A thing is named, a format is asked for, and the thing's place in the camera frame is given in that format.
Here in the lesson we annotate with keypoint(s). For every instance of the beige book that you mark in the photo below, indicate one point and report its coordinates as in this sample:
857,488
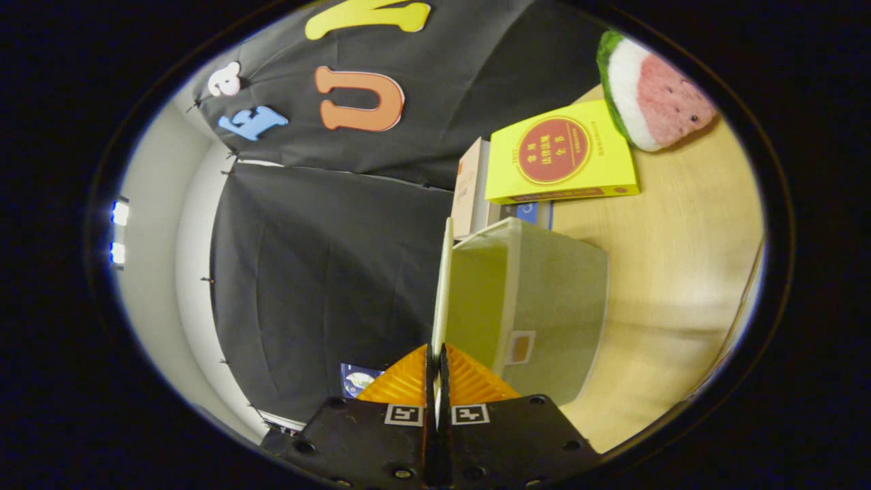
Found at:
466,184

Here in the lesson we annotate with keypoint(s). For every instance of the blue book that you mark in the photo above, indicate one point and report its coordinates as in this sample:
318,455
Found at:
534,212

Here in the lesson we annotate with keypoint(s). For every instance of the blue printed poster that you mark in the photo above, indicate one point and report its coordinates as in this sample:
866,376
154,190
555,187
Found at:
357,380

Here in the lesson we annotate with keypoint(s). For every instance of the long ceiling light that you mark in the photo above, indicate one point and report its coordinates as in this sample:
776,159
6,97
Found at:
120,214

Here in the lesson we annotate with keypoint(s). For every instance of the yellow book with red circle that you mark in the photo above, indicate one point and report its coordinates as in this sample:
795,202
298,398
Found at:
503,163

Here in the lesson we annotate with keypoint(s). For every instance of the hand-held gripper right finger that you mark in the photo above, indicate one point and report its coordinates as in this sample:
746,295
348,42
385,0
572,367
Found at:
503,442

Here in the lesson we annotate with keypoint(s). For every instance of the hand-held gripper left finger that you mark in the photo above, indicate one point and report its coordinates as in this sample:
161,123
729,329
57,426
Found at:
381,442

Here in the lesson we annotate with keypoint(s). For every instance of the watermelon slice plush toy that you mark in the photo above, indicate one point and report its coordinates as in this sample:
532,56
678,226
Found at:
653,95

